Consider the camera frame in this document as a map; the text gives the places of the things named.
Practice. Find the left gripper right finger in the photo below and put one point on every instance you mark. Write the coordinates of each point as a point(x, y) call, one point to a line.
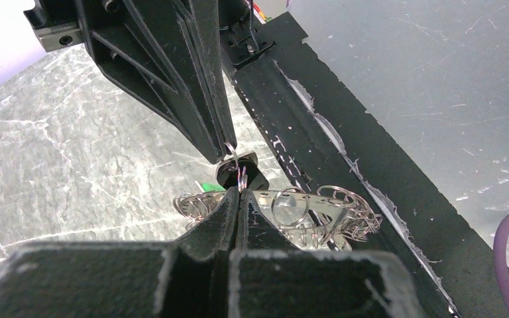
point(269, 277)

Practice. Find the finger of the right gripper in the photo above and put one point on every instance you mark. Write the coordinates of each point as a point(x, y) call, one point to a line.
point(206, 19)
point(150, 49)

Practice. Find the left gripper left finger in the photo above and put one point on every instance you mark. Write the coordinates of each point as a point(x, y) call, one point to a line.
point(186, 277)

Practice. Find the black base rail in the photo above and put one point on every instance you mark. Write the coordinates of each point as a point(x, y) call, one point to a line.
point(320, 134)

